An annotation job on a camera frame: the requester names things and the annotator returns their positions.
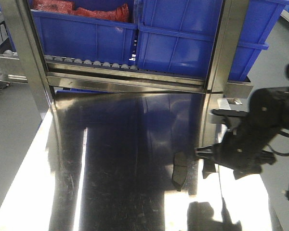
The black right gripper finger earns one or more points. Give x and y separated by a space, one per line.
206 154

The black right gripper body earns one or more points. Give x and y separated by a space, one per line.
241 147

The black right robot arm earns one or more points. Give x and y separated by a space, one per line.
232 119

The inner-right grey brake pad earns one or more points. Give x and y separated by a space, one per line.
179 172

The right blue plastic bin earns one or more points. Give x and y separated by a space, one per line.
177 36

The blue plastic bin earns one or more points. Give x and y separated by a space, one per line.
88 38
177 36

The red plastic bag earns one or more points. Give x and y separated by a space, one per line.
120 14

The left blue plastic bin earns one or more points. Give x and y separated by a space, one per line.
88 38

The steel roller rack frame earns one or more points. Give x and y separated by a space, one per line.
42 76

